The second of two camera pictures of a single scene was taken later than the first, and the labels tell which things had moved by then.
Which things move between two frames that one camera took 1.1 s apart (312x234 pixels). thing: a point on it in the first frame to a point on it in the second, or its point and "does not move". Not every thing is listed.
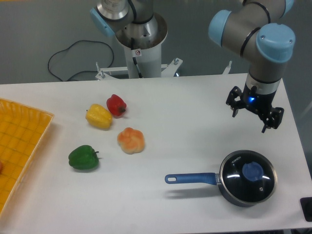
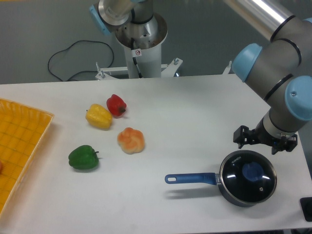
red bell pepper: x=116 y=106 does not move
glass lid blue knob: x=248 y=176 does not move
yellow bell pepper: x=99 y=116 does not move
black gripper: x=260 y=103 to x=243 y=135
